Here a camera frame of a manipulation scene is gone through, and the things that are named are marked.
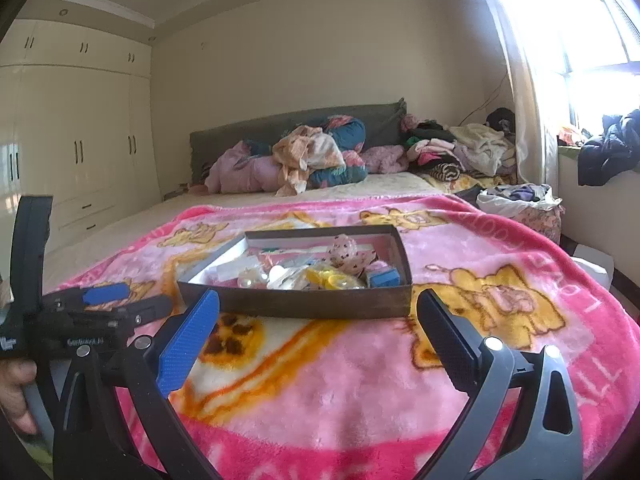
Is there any yellow hair accessory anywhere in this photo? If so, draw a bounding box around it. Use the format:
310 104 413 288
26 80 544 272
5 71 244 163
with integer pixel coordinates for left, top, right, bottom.
305 265 369 292

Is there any pink printed blanket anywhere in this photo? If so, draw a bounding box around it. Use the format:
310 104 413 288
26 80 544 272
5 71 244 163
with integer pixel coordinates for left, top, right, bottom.
42 191 640 480

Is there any black garment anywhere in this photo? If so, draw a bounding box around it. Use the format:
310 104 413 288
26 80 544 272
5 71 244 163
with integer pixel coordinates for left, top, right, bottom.
484 107 516 136

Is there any pile of clothes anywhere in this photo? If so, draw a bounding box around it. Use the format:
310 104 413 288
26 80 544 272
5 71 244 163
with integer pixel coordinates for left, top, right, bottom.
399 113 519 192

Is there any dark blue floral quilt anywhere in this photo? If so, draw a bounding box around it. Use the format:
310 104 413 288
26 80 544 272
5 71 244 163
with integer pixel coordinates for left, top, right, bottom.
244 115 369 192

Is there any blue sponge block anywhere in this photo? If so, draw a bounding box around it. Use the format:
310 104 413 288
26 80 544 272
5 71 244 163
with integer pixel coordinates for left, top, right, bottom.
367 265 402 290

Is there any thin wall cable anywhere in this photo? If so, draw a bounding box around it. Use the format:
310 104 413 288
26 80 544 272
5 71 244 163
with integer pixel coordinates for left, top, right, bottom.
469 74 507 127

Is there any person's left hand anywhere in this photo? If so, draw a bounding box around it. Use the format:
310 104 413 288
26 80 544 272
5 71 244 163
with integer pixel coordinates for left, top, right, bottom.
0 359 40 437

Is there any cream built-in wardrobe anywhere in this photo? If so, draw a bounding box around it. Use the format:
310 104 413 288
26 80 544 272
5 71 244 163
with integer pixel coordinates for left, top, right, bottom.
0 16 164 263

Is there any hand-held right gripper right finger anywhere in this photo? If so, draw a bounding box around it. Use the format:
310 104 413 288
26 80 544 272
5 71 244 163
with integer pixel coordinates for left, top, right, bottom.
415 287 586 480

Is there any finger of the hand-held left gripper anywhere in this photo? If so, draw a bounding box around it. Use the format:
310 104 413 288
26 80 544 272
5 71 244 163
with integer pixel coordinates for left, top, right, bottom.
42 281 134 313
114 293 174 330

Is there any cream orange printed cloth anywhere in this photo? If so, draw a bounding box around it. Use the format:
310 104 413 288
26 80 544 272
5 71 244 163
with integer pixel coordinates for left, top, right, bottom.
272 125 347 198

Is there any cream curtain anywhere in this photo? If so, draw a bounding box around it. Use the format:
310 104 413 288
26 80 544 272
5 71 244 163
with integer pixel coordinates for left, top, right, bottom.
469 0 562 187

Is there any red cloth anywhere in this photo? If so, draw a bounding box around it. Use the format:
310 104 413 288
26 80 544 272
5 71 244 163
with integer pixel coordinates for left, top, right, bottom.
557 126 584 149

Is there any shallow cardboard box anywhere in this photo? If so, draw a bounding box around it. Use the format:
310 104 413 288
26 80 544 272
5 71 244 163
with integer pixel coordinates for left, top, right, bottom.
176 225 414 320

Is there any dark jacket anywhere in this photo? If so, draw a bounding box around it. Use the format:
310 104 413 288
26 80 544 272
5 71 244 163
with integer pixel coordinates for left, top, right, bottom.
577 108 640 187

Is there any white bag of clothes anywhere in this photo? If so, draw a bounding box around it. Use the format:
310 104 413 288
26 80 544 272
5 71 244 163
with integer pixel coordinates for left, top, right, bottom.
476 183 565 246

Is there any pink fluffy cloth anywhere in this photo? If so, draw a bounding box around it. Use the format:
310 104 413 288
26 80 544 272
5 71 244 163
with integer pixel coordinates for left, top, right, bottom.
362 143 412 175

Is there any dotted fabric hair bow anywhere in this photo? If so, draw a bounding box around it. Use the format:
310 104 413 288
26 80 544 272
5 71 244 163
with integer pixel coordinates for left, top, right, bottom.
327 233 379 277

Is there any window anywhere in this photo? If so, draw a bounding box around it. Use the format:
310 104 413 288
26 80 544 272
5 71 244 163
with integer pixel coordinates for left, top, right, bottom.
520 0 640 137

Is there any pink quilt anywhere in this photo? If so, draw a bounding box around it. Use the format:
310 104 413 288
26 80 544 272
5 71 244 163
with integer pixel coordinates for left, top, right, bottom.
202 139 282 195

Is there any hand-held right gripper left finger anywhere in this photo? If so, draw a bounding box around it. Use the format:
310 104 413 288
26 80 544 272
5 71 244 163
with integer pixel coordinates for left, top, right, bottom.
52 287 223 480

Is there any clear plastic accessory packet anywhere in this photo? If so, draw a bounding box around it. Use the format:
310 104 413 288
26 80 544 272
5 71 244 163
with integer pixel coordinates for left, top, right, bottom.
235 267 269 290

